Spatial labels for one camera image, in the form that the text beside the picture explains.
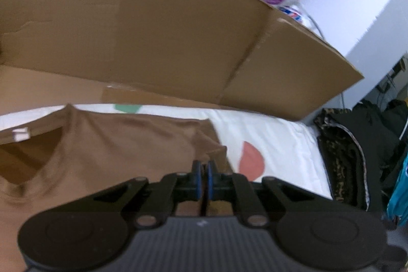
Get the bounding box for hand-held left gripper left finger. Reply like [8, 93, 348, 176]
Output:
[92, 160, 203, 227]

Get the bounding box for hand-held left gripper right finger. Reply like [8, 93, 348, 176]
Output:
[204, 160, 313, 227]

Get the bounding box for brown t-shirt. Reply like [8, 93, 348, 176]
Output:
[0, 104, 233, 272]

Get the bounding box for white printed blanket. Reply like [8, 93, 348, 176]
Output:
[0, 103, 332, 199]

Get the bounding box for leopard print cloth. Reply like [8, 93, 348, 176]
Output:
[314, 108, 372, 212]

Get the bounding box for brown cardboard sheet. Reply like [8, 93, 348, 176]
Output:
[0, 0, 365, 121]

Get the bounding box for black garment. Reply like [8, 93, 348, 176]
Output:
[351, 99, 408, 212]

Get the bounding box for teal cloth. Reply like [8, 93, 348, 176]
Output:
[386, 152, 408, 226]

